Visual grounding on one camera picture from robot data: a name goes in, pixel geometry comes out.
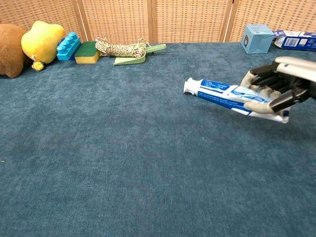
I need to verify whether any yellow plush toy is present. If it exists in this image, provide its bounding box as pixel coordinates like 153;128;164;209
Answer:
21;21;66;72

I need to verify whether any light blue cardboard box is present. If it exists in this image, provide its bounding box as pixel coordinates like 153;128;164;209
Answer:
240;24;275;54

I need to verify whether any woven wooden folding screen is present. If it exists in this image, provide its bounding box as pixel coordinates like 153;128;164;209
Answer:
0;0;316;44

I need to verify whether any blue white toothpaste carton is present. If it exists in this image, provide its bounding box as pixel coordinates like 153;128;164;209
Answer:
273;30;316;52

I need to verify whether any green yellow sponge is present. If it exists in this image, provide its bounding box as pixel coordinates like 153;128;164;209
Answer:
74;41;101;65

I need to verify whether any brown plush toy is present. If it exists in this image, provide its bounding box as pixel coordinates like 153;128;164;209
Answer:
0;23;32;79

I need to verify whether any blue table cloth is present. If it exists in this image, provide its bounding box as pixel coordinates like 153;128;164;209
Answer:
0;42;316;237

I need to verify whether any blue toy building brick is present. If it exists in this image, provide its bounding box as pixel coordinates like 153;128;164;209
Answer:
56;32;82;61

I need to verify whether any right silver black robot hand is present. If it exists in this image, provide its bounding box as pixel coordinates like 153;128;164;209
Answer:
240;56;316;115

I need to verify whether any light green dustpan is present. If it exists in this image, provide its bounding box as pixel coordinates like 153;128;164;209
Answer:
113;43;166;66

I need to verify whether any coiled speckled rope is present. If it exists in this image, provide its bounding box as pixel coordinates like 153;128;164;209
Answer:
95;37;147;59

